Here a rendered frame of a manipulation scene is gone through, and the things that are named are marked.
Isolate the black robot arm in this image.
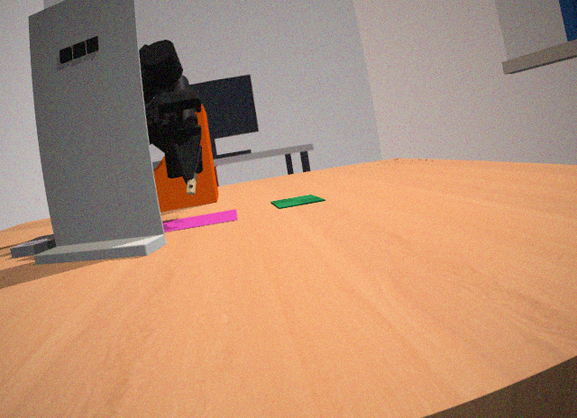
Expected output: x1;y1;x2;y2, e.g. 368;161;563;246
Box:
139;40;190;152

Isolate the magenta square mat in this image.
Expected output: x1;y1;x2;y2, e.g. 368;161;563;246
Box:
163;209;237;232

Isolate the grey flat panel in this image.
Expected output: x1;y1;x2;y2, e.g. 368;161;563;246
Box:
28;0;167;265

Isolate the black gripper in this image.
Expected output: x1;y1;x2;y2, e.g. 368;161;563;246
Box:
157;87;203;184

